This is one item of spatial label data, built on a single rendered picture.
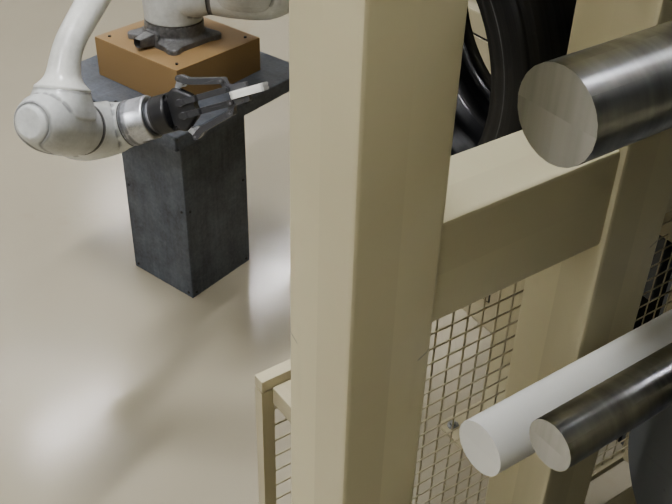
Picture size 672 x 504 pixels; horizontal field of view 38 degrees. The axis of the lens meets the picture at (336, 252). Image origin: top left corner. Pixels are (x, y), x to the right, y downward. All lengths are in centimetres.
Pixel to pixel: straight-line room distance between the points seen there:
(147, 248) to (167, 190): 28
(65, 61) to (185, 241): 106
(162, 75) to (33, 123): 78
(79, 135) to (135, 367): 103
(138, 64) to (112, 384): 84
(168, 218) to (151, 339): 35
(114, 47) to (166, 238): 58
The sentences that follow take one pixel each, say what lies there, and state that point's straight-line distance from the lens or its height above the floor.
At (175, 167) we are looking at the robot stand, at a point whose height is 45.
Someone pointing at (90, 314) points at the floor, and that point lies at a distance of 289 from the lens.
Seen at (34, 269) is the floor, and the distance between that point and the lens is 309.
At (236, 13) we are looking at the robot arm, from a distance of 251.
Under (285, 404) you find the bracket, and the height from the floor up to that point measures 98.
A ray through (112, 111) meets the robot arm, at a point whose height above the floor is 93.
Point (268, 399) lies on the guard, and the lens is 122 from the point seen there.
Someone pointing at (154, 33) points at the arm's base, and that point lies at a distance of 257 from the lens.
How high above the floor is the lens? 184
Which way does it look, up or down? 37 degrees down
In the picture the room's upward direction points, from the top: 2 degrees clockwise
